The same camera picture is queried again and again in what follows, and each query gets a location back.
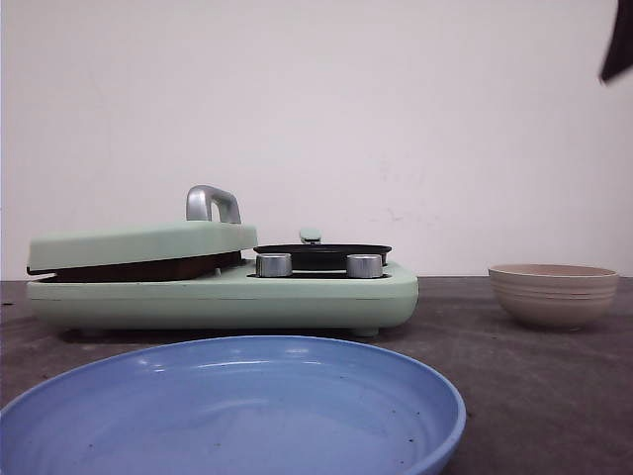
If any mint green breakfast maker base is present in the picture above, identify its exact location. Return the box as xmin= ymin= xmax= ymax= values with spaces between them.
xmin=27 ymin=260 xmax=418 ymax=335

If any blue plate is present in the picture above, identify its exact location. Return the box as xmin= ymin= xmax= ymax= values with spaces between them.
xmin=1 ymin=335 xmax=467 ymax=474

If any left silver control knob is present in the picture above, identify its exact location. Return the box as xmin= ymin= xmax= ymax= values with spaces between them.
xmin=256 ymin=252 xmax=293 ymax=278

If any black frying pan mint handle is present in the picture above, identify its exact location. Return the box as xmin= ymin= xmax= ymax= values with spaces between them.
xmin=253 ymin=228 xmax=392 ymax=271

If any right silver control knob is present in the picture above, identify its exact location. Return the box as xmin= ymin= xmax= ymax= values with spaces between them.
xmin=346 ymin=253 xmax=384 ymax=279

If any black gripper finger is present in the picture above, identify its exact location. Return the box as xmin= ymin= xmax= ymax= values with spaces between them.
xmin=598 ymin=0 xmax=633 ymax=84

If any cream ribbed bowl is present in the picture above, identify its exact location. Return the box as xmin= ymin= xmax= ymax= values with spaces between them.
xmin=489 ymin=263 xmax=619 ymax=329

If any breakfast maker hinged lid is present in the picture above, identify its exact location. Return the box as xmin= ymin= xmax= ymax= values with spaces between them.
xmin=27 ymin=185 xmax=258 ymax=275

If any silver control knob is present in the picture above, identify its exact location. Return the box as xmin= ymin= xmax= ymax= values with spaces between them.
xmin=256 ymin=252 xmax=293 ymax=278
xmin=346 ymin=253 xmax=384 ymax=279

